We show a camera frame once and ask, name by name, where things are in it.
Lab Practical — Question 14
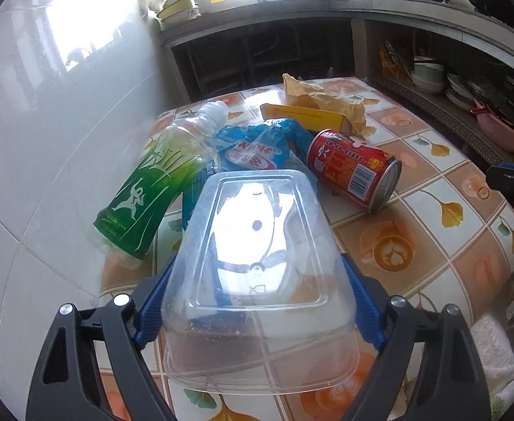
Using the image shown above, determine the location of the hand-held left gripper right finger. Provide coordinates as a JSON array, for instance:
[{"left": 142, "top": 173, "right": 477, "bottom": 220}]
[{"left": 340, "top": 254, "right": 490, "bottom": 421}]

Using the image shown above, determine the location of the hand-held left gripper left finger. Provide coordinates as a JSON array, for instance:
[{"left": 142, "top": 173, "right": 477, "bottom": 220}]
[{"left": 25, "top": 256, "right": 179, "bottom": 421}]

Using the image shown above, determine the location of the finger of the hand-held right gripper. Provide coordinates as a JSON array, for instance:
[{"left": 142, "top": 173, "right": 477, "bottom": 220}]
[{"left": 486, "top": 163, "right": 514, "bottom": 198}]

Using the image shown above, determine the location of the clear plastic food container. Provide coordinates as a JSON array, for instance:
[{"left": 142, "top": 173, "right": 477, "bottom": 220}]
[{"left": 160, "top": 169, "right": 363, "bottom": 393}]

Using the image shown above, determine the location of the green label plastic bottle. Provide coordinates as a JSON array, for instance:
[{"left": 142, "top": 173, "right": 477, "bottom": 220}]
[{"left": 92, "top": 101, "right": 230, "bottom": 270}]

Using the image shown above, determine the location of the red drink can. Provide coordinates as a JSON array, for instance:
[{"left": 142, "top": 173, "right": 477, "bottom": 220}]
[{"left": 306, "top": 129, "right": 403, "bottom": 215}]

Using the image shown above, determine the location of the blue plastic bag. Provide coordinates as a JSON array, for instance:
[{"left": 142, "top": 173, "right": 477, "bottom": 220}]
[{"left": 182, "top": 120, "right": 319, "bottom": 229}]

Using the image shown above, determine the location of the brown paper bag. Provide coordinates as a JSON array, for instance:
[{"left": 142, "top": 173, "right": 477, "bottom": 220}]
[{"left": 282, "top": 73, "right": 368, "bottom": 139}]

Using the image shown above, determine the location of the yellow cardboard box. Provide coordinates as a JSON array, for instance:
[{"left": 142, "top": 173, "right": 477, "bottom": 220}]
[{"left": 260, "top": 103, "right": 347, "bottom": 132}]

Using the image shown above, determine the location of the pink plastic basin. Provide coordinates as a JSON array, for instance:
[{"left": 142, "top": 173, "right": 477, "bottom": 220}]
[{"left": 476, "top": 112, "right": 514, "bottom": 152}]

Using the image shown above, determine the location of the tile-patterned vinyl tablecloth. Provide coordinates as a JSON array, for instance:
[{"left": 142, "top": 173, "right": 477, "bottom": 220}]
[{"left": 99, "top": 76, "right": 514, "bottom": 421}]

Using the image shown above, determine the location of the stack of plates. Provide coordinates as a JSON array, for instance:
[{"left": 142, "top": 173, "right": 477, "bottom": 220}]
[{"left": 445, "top": 72, "right": 481, "bottom": 110}]

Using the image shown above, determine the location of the green white bowl stack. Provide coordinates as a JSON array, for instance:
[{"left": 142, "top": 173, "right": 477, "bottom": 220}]
[{"left": 412, "top": 62, "right": 445, "bottom": 94}]

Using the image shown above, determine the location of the orange snack packet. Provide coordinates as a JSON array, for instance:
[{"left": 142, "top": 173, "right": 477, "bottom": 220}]
[{"left": 379, "top": 41, "right": 411, "bottom": 80}]

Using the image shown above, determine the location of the green-rimmed enamel basin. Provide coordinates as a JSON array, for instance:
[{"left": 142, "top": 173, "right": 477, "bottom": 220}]
[{"left": 156, "top": 0, "right": 200, "bottom": 20}]

